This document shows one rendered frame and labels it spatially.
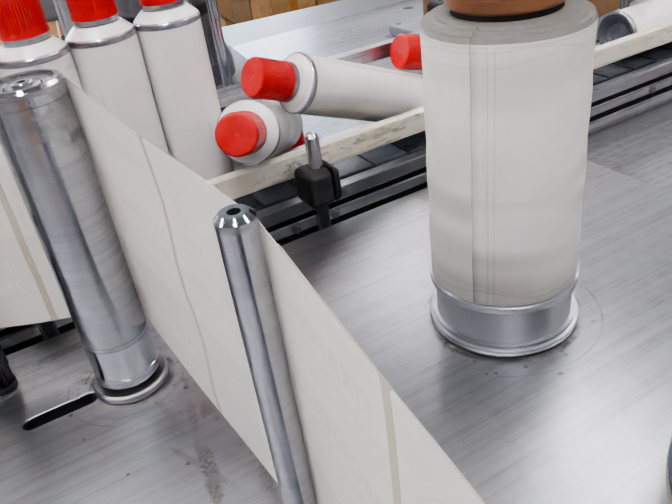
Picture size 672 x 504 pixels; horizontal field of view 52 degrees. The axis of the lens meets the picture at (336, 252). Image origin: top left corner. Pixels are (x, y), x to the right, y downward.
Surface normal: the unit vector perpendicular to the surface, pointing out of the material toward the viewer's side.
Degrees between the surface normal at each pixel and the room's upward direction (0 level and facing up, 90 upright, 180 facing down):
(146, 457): 0
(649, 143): 0
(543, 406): 0
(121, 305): 90
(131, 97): 90
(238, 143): 68
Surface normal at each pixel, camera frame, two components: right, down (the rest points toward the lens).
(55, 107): 0.83, 0.21
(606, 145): -0.12, -0.84
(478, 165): -0.47, 0.54
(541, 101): 0.18, 0.47
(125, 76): 0.59, 0.37
